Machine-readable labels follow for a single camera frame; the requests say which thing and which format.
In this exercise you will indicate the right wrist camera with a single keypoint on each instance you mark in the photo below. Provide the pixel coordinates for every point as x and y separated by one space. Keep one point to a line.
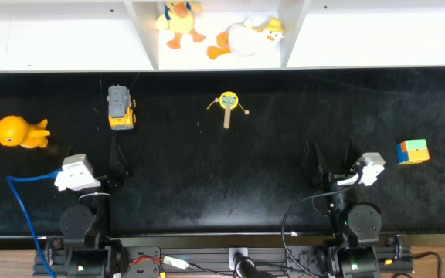
369 166

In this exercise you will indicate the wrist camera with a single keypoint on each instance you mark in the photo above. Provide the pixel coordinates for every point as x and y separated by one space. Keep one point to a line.
369 166
76 171

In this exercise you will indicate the white plush duck yellow hat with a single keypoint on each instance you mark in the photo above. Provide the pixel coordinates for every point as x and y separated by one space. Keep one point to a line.
249 40

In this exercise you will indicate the yellow rubber duck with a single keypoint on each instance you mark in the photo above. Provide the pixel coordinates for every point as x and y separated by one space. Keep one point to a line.
12 131

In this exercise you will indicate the yellow rattle drum toy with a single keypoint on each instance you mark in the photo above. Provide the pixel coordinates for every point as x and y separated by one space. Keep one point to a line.
228 101

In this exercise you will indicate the mounting rail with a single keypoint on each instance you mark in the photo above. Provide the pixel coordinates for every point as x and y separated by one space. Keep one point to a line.
207 256

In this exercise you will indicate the grey and yellow toy truck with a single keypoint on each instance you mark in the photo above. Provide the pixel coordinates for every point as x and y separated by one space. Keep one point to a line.
120 104

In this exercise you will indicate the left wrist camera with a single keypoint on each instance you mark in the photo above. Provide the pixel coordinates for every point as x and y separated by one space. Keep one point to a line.
76 171

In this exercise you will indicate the many-coloured puzzle cube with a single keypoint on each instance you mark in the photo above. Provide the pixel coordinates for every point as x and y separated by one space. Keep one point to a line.
413 152

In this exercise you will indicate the white shelf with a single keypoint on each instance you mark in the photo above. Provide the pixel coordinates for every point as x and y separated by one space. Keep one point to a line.
52 38

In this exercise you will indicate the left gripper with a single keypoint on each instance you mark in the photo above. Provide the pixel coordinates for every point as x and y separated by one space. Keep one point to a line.
115 179

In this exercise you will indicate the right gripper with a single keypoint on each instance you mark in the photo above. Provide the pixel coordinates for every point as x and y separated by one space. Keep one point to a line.
334 180

